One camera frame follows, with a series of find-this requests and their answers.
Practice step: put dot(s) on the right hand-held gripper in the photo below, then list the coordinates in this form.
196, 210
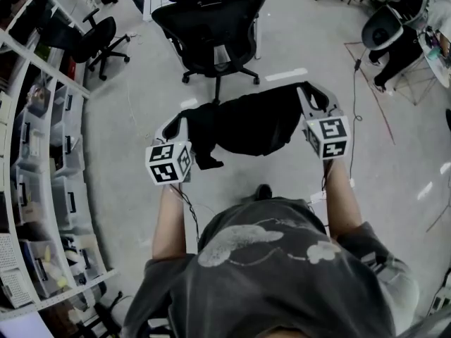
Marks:
331, 136

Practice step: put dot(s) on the person's left forearm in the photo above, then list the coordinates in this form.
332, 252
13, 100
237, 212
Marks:
169, 220

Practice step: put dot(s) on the white perforated basket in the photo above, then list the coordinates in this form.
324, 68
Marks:
12, 283

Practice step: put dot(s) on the person's black shoe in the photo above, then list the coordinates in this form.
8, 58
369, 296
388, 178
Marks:
263, 191

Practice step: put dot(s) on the computer monitor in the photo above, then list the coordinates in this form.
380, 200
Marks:
21, 326

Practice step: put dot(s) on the white shelving unit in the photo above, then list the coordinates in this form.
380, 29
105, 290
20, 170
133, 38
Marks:
31, 62

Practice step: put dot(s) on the black mesh office chair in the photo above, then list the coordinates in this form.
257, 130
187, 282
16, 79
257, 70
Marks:
208, 26

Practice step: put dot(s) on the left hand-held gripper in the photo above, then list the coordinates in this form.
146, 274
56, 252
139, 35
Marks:
165, 165

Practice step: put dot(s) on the person's right forearm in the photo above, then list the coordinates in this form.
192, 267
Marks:
343, 203

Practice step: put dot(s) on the person's grey printed t-shirt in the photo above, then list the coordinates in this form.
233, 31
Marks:
267, 280

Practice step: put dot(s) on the black garment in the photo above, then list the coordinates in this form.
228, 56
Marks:
253, 125

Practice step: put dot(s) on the small black office chair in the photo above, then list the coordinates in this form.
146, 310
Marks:
95, 37

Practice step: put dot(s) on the row of clear storage bins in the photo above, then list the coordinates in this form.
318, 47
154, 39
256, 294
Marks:
67, 195

